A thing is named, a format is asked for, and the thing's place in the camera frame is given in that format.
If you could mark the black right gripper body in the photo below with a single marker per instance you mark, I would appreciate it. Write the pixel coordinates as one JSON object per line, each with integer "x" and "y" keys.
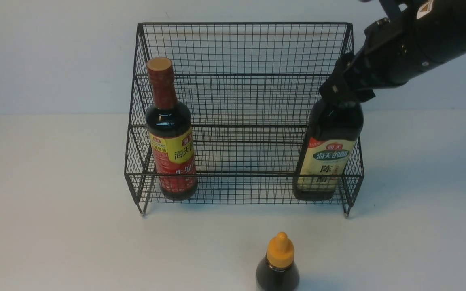
{"x": 378, "y": 64}

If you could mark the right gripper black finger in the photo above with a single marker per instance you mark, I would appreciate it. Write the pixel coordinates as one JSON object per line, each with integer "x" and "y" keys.
{"x": 340, "y": 90}

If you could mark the vinegar bottle gold cap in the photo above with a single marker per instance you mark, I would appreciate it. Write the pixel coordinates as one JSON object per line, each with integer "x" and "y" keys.
{"x": 331, "y": 135}

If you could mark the soy sauce bottle red label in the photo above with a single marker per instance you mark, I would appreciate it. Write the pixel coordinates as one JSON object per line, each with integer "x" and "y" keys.
{"x": 169, "y": 125}

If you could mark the small bottle orange cap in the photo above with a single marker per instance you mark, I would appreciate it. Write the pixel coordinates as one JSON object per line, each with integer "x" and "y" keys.
{"x": 277, "y": 271}

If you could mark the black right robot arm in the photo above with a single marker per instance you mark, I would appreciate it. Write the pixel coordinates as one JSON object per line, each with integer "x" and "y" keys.
{"x": 415, "y": 37}

